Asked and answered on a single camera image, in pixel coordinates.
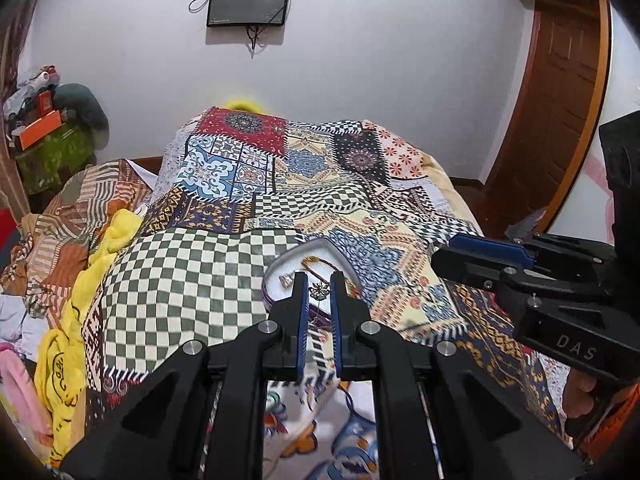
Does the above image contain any grey cushion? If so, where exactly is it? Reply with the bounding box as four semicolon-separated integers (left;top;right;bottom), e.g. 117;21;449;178
52;83;110;133

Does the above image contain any patchwork printed blanket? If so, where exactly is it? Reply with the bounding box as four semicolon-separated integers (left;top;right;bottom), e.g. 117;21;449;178
80;106;576;480

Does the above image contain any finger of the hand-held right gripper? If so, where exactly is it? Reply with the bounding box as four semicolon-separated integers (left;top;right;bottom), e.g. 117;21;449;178
448;232;619;274
430;246;621;307

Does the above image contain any yellow pillow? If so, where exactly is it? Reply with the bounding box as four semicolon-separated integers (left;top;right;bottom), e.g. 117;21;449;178
221;96;271;114

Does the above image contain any green patterned cloth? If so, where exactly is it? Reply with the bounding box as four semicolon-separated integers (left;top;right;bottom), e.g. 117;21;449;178
15;127;97;196

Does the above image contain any yellow cloth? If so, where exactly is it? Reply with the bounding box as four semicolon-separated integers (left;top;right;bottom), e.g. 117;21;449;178
34;207;146;468

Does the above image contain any pink cloth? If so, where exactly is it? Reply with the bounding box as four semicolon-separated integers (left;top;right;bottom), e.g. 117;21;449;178
0;342;53;453

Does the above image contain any orange box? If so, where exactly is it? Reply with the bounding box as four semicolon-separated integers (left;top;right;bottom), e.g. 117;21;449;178
11;109;65;152

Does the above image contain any orange striped blanket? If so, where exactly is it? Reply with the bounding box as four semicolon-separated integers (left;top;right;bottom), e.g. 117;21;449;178
0;159;153;318

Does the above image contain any wooden door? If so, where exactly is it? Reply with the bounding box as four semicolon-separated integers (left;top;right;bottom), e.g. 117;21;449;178
482;0;613;241

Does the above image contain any person's right hand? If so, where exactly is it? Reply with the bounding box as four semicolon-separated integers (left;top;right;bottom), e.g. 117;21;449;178
562;374;608;419

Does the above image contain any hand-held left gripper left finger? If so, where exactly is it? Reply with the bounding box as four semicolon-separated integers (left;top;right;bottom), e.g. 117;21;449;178
60;272;308;480

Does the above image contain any heart-shaped white jewelry dish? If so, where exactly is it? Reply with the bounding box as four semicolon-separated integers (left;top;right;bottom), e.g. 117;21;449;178
262;239;372;322

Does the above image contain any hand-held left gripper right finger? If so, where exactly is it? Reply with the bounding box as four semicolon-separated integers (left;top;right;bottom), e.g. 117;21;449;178
329;270;587;480

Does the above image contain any orange cloth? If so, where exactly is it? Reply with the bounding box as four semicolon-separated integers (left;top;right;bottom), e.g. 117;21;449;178
582;392;640;463

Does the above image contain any gold bracelet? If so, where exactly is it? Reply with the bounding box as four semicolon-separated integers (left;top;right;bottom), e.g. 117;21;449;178
299;256;351;276

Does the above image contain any silver flower pendant necklace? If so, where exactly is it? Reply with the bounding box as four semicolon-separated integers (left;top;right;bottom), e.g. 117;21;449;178
309;283;331;346

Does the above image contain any small black wall monitor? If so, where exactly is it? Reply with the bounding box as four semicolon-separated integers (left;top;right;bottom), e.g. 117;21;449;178
206;0;293;28

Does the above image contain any pile of clothes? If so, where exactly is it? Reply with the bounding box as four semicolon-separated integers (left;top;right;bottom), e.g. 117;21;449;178
2;65;63;136

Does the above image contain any brown curtain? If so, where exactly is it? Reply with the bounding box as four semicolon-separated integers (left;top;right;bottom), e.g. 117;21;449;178
0;0;63;111

